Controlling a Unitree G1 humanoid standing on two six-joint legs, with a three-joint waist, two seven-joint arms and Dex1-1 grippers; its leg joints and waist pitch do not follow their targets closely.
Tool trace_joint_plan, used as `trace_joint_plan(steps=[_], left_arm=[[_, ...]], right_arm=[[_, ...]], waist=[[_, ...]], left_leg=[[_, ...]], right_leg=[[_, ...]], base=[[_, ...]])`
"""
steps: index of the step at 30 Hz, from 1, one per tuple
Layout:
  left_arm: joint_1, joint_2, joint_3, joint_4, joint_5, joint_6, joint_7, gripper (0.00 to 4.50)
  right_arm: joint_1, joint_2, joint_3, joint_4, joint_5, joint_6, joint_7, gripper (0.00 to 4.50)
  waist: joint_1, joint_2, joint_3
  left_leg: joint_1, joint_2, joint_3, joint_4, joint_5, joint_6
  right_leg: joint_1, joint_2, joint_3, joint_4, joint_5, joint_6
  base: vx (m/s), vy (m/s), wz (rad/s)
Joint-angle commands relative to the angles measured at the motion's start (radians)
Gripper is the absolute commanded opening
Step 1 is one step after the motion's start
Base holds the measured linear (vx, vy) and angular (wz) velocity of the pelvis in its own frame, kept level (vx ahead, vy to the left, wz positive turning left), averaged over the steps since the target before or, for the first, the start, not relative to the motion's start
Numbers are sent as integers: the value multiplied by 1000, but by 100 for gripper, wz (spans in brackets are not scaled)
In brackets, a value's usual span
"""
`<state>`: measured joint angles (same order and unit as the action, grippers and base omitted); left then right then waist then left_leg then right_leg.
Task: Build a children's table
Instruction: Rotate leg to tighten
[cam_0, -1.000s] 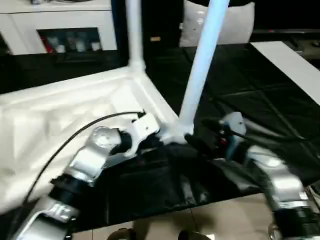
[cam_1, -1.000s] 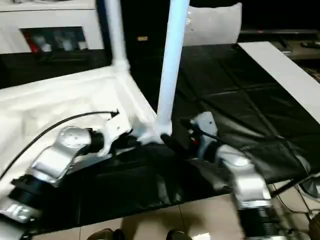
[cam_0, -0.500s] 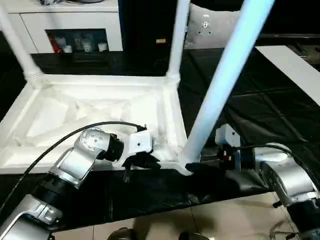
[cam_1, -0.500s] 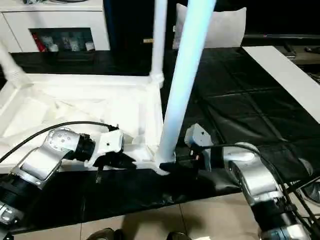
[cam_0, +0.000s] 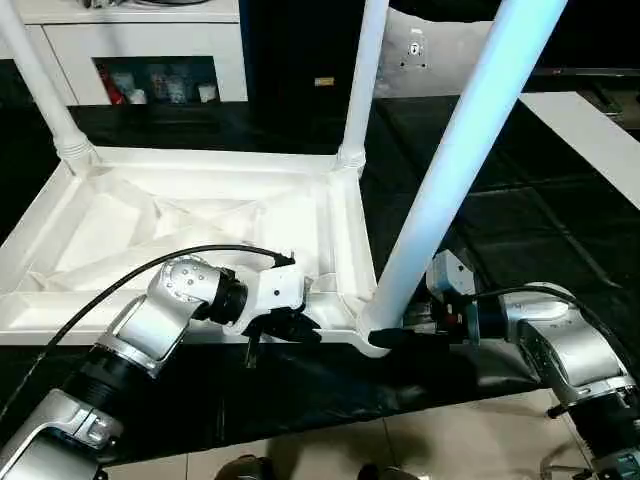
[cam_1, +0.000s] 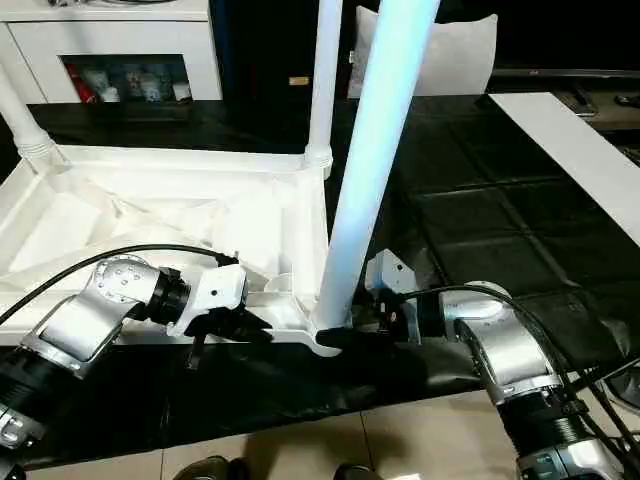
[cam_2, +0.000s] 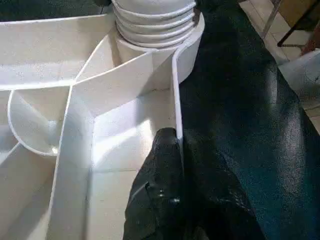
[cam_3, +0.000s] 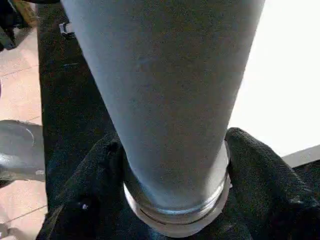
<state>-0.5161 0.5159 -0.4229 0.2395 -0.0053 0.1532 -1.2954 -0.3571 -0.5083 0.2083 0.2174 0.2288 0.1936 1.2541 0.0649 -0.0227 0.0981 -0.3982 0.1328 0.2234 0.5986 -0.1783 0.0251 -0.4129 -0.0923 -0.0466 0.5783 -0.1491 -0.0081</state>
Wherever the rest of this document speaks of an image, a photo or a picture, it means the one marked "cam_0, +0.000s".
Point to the white plastic table leg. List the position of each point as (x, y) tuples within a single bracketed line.
[(45, 90), (362, 80), (460, 150)]

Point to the white plastic table top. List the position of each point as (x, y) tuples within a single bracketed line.
[(150, 190)]

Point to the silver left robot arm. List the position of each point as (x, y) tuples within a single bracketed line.
[(150, 330)]

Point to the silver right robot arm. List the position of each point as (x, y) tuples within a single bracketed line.
[(565, 340)]

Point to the black work mat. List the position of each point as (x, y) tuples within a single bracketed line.
[(250, 400)]

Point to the small yellow label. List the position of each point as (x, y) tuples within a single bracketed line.
[(324, 81)]

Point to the white cabinet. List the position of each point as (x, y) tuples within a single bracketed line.
[(150, 40)]

